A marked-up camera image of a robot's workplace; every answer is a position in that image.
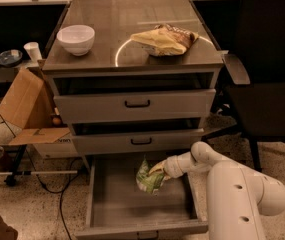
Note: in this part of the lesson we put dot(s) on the green jalapeno chip bag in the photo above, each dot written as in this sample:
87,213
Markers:
148,183

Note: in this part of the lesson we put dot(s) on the blue patterned bowl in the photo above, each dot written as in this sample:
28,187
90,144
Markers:
10,58

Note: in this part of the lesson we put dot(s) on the white ceramic bowl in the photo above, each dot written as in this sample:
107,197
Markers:
76,39

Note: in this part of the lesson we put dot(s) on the grey bottom drawer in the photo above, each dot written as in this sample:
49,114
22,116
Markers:
118,210

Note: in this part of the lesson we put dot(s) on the grey middle drawer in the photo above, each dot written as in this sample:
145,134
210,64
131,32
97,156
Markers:
136,141

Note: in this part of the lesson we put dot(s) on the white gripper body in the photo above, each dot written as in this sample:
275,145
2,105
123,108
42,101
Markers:
171,167

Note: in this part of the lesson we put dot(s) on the grey drawer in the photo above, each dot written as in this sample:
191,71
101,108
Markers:
136,141
122,107
118,210

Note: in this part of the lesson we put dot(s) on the yellow brown chip bag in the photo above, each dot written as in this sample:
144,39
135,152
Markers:
166,40

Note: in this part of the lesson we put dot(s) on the low grey side shelf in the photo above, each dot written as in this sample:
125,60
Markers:
7,74

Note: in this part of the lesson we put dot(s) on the white paper cup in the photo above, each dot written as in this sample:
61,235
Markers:
32,49

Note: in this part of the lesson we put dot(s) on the black office chair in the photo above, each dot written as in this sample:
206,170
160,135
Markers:
253,80

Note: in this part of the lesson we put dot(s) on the black white metal stand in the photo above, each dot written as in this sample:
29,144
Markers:
15,155

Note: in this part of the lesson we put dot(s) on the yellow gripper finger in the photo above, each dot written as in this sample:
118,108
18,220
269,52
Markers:
157,169

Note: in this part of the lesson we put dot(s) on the white box under cardboard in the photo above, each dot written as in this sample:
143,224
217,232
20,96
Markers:
61,148

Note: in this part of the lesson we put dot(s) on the grey top drawer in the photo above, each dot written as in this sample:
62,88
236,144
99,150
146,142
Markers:
122,107

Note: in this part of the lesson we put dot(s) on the grey metal drawer cabinet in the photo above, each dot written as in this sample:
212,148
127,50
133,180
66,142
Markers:
116,64

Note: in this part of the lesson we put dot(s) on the open cardboard box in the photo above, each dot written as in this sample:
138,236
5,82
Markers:
29,106

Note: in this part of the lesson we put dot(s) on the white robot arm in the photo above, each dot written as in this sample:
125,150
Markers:
237,196

